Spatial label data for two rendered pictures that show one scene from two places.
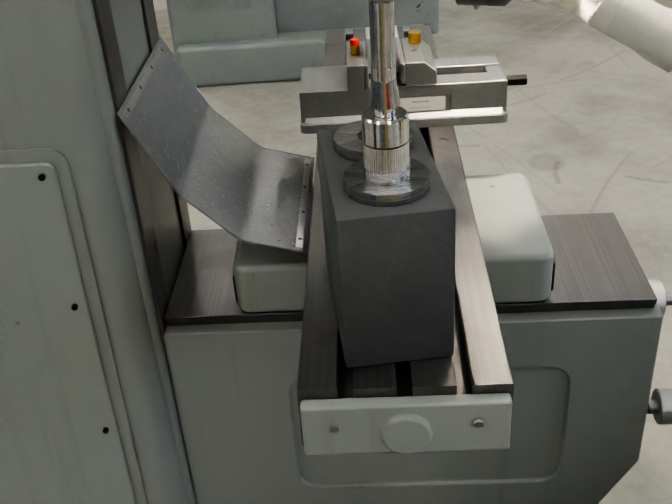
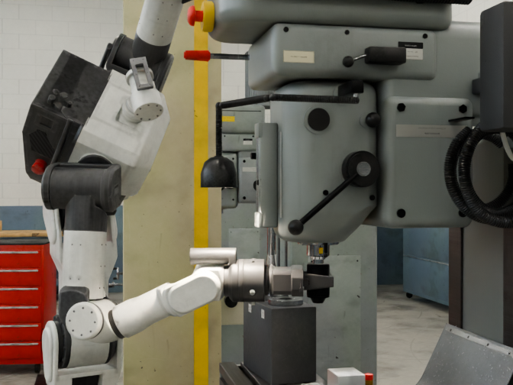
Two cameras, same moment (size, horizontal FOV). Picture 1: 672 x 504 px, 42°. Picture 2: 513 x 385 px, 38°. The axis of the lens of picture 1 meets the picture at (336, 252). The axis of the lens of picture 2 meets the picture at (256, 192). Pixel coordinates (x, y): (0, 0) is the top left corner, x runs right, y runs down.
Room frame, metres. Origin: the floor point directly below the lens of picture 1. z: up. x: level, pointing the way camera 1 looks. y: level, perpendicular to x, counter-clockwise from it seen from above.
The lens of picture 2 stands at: (2.71, -0.62, 1.42)
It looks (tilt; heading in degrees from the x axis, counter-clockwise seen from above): 0 degrees down; 165
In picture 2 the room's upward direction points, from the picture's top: straight up
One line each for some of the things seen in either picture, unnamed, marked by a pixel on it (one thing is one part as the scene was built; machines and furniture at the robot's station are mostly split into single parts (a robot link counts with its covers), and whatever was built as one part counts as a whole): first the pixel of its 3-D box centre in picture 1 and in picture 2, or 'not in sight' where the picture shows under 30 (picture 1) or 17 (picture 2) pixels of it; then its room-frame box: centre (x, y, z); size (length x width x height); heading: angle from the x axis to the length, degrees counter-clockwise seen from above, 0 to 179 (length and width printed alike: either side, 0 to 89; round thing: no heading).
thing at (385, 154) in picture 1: (385, 148); not in sight; (0.81, -0.06, 1.17); 0.05 x 0.05 x 0.06
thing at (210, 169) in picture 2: not in sight; (218, 171); (1.28, -0.30, 1.45); 0.07 x 0.07 x 0.06
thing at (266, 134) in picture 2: not in sight; (266, 175); (1.26, -0.20, 1.45); 0.04 x 0.04 x 0.21; 87
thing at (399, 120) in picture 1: (384, 117); not in sight; (0.81, -0.06, 1.20); 0.05 x 0.05 x 0.01
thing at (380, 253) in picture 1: (382, 233); (278, 334); (0.86, -0.05, 1.04); 0.22 x 0.12 x 0.20; 4
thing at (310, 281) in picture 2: not in sight; (317, 282); (1.29, -0.10, 1.23); 0.06 x 0.02 x 0.03; 72
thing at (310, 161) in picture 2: not in sight; (320, 163); (1.26, -0.09, 1.47); 0.21 x 0.19 x 0.32; 177
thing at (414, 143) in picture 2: not in sight; (407, 163); (1.27, 0.10, 1.47); 0.24 x 0.19 x 0.26; 177
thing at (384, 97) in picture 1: (382, 58); (271, 247); (0.81, -0.06, 1.26); 0.03 x 0.03 x 0.11
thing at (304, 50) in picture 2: not in sight; (337, 61); (1.26, -0.05, 1.68); 0.34 x 0.24 x 0.10; 87
